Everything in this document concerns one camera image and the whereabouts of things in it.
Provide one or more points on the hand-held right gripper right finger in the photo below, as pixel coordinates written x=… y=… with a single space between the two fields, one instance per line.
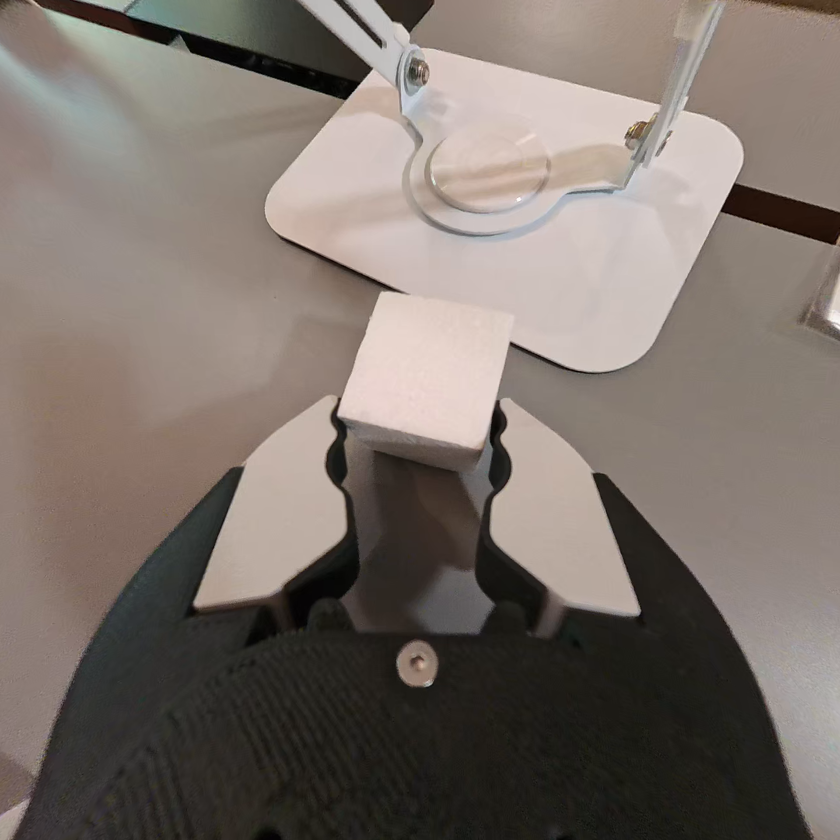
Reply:
x=558 y=525

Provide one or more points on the laminated printed sheet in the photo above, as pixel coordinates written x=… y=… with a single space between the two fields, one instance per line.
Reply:
x=828 y=308

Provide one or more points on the white tablet stand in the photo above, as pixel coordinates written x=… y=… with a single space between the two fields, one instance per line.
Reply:
x=590 y=275

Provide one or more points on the white foam cube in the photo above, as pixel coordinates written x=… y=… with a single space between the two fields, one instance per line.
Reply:
x=426 y=367

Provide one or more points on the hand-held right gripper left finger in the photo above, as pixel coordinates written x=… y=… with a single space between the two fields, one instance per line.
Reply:
x=282 y=518

